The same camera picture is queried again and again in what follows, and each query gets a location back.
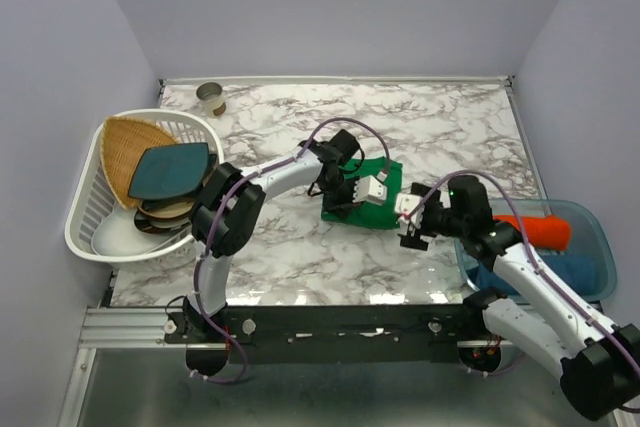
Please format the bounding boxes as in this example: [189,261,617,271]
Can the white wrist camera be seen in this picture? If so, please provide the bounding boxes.
[394,193,424,228]
[352,176,388,206]

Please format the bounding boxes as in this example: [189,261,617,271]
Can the metal cup with cork base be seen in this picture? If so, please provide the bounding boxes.
[196,82,226,117]

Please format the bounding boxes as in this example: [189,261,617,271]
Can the rolled orange t shirt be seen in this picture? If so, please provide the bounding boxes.
[521,215,572,251]

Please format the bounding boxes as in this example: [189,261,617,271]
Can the white table edge trim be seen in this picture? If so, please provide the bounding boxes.
[161,75,513,87]

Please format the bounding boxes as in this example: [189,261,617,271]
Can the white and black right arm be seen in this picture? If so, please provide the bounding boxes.
[394,170,639,421]

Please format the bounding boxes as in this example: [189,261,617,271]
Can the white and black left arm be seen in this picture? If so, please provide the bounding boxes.
[187,129,361,342]

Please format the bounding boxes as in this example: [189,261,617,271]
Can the rolled blue t shirt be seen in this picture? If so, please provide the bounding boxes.
[467,255,600,298]

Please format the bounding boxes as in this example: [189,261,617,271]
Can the clear blue plastic bin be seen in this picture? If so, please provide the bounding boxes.
[454,198,617,304]

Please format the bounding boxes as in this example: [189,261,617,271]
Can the white plastic laundry basket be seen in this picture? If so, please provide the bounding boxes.
[64,109,224,271]

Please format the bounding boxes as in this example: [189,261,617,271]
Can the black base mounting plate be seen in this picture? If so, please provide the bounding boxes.
[163,304,516,371]

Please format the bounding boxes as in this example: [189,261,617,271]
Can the green t shirt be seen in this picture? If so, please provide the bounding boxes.
[321,157,403,230]

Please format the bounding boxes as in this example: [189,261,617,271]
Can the dark teal plate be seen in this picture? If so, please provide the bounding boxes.
[128,142,218,201]

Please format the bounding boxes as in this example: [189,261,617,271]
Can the dark stacked bowls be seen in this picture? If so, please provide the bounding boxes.
[134,198,194,234]

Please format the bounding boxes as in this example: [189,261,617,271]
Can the white bowl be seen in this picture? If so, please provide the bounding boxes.
[90,208,187,257]

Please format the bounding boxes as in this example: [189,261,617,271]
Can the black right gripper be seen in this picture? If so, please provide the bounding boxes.
[400,177,469,248]

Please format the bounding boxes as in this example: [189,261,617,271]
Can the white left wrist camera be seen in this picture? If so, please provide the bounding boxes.
[352,176,388,206]

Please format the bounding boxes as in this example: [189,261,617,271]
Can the woven wicker tray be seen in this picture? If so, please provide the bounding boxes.
[100,116,178,210]

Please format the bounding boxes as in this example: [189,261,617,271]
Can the aluminium rail frame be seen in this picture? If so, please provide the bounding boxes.
[57,300,626,427]

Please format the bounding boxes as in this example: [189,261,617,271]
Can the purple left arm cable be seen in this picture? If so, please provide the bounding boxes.
[192,117,391,386]

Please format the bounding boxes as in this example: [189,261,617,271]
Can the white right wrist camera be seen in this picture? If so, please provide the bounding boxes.
[394,193,424,228]

